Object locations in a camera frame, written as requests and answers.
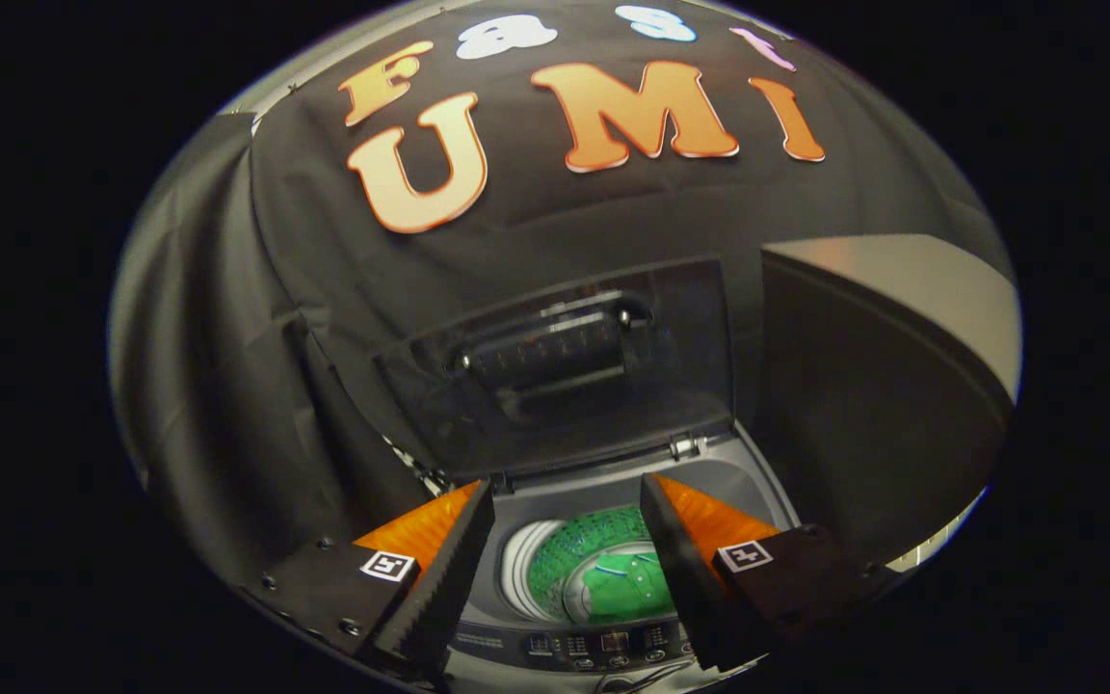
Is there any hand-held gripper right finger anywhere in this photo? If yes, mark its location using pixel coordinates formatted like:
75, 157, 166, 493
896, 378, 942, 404
639, 471, 903, 673

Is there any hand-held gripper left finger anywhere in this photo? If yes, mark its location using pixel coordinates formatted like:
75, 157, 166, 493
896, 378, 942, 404
240, 479, 497, 678

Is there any green shirt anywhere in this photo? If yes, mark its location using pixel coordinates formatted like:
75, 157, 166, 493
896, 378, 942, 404
574, 545, 679, 625

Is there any grey washing machine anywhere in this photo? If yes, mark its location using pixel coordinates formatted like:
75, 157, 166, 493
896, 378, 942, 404
439, 429, 802, 694

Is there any grey cabinet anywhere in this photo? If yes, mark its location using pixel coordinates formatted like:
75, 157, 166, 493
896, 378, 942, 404
759, 233, 1023, 570

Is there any striped hose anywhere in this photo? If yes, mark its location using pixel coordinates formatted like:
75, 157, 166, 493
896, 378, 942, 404
383, 436, 452, 491

